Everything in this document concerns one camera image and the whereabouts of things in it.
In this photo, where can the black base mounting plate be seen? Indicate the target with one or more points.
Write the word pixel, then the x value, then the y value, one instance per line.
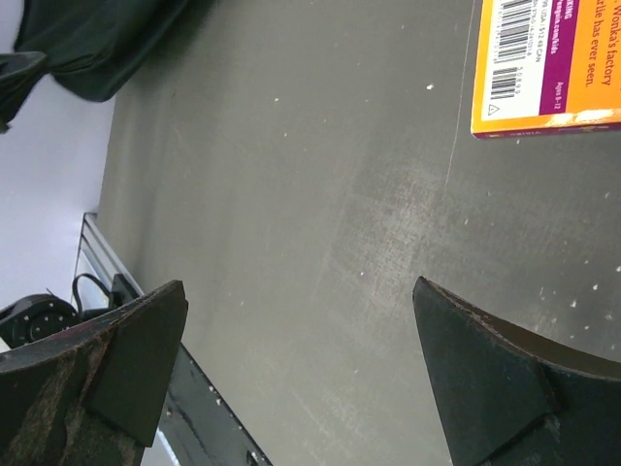
pixel 208 417

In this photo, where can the black left robot arm base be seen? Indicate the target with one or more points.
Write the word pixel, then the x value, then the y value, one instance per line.
pixel 35 317

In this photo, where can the black student backpack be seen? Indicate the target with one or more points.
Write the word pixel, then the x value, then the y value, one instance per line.
pixel 91 48

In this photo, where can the orange paperback book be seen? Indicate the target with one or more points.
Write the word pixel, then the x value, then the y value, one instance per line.
pixel 546 66

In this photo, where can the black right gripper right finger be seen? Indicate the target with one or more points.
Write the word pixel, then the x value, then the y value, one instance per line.
pixel 508 396

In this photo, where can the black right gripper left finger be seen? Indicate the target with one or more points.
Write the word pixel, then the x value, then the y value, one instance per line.
pixel 45 387

